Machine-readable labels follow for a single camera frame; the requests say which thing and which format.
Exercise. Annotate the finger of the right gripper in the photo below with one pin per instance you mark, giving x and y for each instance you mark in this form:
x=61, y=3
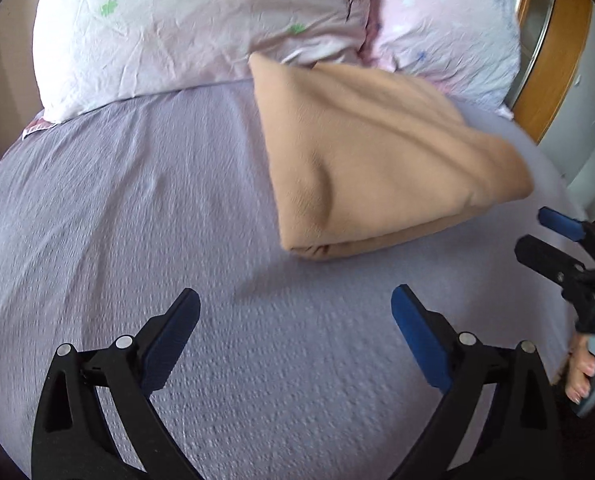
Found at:
x=551, y=263
x=580, y=232

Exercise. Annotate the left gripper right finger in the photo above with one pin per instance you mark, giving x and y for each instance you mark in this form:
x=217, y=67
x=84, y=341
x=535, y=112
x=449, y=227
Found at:
x=520, y=438

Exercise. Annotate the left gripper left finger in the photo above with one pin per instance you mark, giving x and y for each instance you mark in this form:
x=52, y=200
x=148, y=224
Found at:
x=72, y=439

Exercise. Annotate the tan long-sleeve shirt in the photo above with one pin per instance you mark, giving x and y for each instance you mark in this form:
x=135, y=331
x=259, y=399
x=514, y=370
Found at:
x=360, y=159

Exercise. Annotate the person's right hand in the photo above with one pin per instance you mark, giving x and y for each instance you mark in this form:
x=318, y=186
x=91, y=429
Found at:
x=580, y=369

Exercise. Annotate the lavender bed sheet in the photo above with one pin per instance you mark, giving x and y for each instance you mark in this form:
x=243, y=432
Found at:
x=297, y=369

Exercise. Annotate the wooden headboard with glass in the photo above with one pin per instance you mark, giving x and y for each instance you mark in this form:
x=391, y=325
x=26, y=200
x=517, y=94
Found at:
x=553, y=39

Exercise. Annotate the right floral pink pillow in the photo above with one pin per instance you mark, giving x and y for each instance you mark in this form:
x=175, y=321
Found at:
x=468, y=49

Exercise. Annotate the floral pink pillow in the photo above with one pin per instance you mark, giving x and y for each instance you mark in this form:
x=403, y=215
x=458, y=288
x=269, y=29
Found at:
x=90, y=53
x=468, y=49

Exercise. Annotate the left floral pink pillow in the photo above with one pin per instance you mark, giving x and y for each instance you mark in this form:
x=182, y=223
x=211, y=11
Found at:
x=90, y=53

